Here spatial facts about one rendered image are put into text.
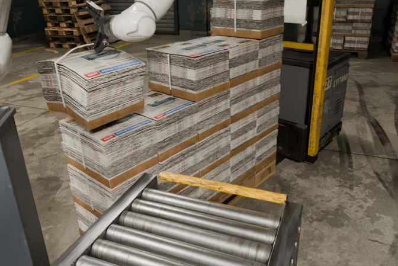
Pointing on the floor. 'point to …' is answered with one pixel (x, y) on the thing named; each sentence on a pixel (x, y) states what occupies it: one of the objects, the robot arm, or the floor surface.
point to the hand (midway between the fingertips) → (84, 28)
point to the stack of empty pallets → (65, 38)
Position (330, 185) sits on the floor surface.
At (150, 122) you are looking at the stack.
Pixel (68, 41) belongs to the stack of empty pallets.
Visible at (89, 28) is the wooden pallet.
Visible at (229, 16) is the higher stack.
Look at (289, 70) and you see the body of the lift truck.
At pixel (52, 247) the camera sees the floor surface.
